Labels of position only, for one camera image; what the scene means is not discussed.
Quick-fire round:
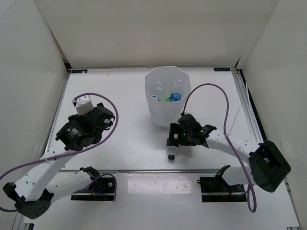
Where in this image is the clear bottle black label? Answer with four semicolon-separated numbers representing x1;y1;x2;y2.
166;145;179;162

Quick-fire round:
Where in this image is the blue labelled bottle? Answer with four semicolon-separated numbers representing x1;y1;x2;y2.
170;79;183;102

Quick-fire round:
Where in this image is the clear bottle blue label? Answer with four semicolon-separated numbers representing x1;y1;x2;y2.
153;81;165;102

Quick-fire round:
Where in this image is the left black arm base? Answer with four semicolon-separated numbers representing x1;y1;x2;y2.
71;167;117;201

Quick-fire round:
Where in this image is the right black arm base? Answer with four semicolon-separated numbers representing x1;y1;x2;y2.
196;165;247;203

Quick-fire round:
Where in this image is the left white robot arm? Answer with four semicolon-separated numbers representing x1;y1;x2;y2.
3;103;118;219

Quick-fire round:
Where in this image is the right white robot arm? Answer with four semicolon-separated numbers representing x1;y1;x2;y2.
166;114;291;193

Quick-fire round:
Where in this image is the white octagonal plastic bin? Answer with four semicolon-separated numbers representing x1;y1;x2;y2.
144;66;191;127

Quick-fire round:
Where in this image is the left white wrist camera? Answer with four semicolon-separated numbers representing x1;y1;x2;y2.
72;95;94;115

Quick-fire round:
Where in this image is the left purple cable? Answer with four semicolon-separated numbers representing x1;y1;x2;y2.
0;92;118;213

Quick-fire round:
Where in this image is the purple cable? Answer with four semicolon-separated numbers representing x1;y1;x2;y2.
182;83;259;213
0;92;118;213

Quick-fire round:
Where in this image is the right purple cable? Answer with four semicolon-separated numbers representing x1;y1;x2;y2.
182;83;259;213

